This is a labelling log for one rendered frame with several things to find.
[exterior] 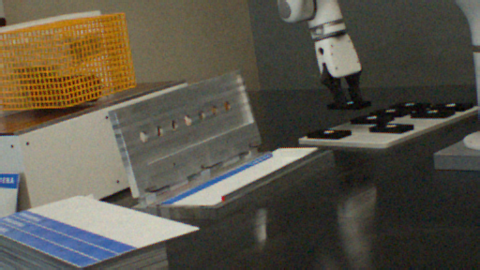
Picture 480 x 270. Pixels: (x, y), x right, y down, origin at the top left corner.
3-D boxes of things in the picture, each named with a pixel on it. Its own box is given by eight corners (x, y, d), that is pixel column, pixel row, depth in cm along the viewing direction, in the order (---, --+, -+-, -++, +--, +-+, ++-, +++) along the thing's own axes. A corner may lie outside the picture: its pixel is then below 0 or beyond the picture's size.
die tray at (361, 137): (384, 148, 228) (384, 143, 228) (296, 143, 248) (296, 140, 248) (486, 110, 254) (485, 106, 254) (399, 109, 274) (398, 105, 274)
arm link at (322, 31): (326, 22, 242) (330, 35, 243) (350, 17, 249) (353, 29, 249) (301, 31, 249) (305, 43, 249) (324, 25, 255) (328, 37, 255)
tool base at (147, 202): (219, 220, 188) (216, 201, 187) (132, 217, 200) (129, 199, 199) (334, 160, 223) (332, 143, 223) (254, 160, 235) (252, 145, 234)
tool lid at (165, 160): (113, 110, 196) (107, 112, 197) (142, 204, 197) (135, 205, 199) (241, 68, 231) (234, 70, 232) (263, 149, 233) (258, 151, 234)
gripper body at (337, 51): (326, 32, 243) (339, 78, 243) (353, 25, 250) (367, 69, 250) (304, 39, 248) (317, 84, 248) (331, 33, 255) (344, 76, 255)
